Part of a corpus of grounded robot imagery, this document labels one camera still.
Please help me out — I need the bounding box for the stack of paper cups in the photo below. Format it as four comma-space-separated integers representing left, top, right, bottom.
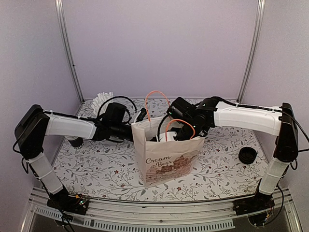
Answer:
65, 136, 84, 149

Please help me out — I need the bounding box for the paper takeout bag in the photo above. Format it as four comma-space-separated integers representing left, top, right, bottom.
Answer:
130, 90, 205, 187

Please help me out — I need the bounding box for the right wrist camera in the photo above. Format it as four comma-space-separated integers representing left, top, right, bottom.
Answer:
155, 131, 177, 142

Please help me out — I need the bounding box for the floral table mat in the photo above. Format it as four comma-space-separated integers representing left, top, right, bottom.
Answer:
47, 98, 276, 203

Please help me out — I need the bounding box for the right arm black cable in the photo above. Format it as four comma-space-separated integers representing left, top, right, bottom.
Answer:
156, 113, 174, 142

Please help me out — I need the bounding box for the left aluminium frame post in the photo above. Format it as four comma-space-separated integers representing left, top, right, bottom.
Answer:
55, 0, 85, 103

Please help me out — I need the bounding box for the stack of black lids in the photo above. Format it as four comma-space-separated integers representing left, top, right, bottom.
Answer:
239, 147, 257, 164

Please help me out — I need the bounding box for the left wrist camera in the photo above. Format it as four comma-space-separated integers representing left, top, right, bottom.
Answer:
133, 108, 147, 123

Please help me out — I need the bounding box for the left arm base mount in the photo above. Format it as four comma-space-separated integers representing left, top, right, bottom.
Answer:
47, 193, 89, 215

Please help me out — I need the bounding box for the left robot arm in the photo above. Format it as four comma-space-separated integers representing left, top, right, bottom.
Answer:
13, 102, 133, 210

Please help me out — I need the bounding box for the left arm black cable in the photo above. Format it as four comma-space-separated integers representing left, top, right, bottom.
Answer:
96, 96, 138, 121

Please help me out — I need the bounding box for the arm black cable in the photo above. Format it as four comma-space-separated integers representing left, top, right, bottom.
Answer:
96, 96, 138, 121
156, 113, 174, 142

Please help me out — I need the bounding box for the front aluminium rail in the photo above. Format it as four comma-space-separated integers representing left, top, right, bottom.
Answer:
21, 188, 303, 232

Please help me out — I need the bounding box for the right aluminium frame post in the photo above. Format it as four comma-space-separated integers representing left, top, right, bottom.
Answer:
237, 0, 266, 102

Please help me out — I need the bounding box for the aluminium frame post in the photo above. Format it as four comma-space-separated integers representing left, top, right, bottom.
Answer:
237, 0, 266, 102
55, 0, 85, 103

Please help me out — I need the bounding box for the bundle of wrapped straws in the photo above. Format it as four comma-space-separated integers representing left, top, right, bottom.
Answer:
91, 92, 113, 115

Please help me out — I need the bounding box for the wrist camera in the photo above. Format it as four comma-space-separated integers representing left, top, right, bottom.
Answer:
133, 108, 147, 123
155, 131, 177, 142

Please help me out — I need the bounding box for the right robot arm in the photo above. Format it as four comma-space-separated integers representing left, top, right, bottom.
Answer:
167, 97, 299, 211

